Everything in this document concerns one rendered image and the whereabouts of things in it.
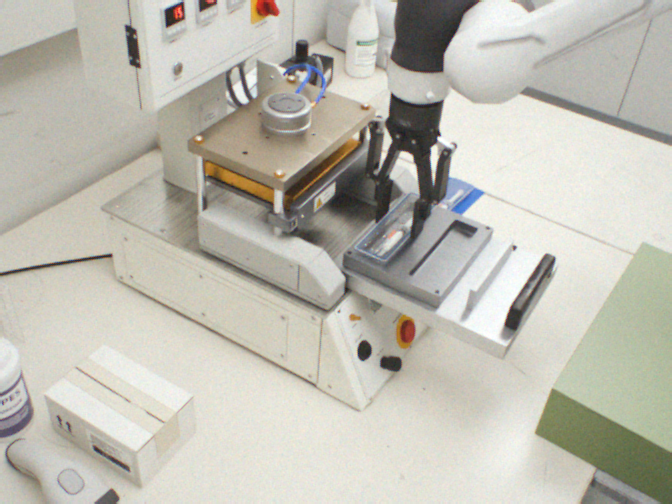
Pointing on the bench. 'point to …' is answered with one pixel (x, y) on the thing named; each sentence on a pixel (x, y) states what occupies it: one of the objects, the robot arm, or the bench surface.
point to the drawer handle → (529, 291)
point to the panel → (364, 327)
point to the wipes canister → (13, 395)
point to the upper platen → (242, 185)
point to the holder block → (427, 257)
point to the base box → (237, 310)
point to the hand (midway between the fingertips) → (401, 210)
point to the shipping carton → (122, 414)
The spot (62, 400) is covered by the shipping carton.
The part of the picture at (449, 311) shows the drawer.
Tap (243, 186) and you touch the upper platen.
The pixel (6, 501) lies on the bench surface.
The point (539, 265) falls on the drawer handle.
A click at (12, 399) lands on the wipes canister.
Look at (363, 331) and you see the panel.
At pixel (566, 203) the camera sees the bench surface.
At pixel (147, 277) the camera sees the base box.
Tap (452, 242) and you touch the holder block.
